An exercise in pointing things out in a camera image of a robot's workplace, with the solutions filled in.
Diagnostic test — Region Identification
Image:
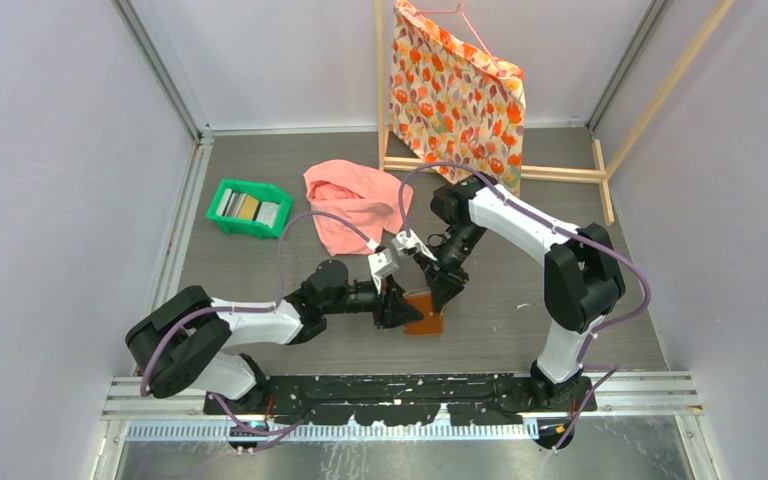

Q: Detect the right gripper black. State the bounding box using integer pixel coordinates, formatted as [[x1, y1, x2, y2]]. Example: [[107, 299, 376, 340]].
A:
[[413, 223, 487, 312]]

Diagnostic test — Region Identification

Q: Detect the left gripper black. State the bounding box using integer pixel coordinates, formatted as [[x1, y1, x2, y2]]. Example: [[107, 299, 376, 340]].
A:
[[322, 272, 422, 328]]

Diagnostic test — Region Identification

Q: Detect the brown leather card holder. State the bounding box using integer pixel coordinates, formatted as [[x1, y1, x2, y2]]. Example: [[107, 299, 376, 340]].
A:
[[403, 288, 444, 337]]

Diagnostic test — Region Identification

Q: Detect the green card tray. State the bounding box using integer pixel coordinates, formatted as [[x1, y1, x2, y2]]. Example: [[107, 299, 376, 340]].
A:
[[205, 178, 294, 239]]

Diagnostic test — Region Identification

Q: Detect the stack of cards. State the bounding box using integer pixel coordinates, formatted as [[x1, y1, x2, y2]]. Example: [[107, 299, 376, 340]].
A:
[[215, 188, 281, 227]]

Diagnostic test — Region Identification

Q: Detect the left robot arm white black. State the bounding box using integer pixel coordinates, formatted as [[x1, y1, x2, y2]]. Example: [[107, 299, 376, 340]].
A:
[[125, 260, 424, 414]]

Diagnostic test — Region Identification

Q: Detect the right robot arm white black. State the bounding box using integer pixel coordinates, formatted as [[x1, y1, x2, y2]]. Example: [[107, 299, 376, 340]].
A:
[[414, 176, 626, 411]]

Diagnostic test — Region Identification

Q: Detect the pink cloth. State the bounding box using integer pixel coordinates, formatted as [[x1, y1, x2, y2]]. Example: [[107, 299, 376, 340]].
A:
[[303, 159, 413, 242]]

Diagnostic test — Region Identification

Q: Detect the floral fabric bag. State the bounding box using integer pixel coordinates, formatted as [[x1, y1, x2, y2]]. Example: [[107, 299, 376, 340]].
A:
[[389, 1, 526, 194]]

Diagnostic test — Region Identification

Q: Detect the pink hanger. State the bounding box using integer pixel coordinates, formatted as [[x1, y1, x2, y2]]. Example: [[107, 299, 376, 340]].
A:
[[419, 0, 497, 64]]

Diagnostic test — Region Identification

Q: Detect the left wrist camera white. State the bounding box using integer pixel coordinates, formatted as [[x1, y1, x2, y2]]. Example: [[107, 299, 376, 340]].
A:
[[367, 249, 398, 294]]

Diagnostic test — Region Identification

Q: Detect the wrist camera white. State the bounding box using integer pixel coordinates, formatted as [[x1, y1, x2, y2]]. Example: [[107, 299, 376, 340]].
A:
[[392, 229, 437, 261], [367, 249, 398, 294]]

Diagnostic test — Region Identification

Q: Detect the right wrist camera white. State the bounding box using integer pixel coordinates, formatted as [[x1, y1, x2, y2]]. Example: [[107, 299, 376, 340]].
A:
[[392, 229, 437, 261]]

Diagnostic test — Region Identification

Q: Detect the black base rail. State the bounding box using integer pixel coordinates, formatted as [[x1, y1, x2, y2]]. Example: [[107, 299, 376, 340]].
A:
[[226, 373, 592, 427]]

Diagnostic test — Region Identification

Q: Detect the wooden rack frame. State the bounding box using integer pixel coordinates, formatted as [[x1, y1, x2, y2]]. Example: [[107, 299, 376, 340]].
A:
[[373, 1, 734, 225]]

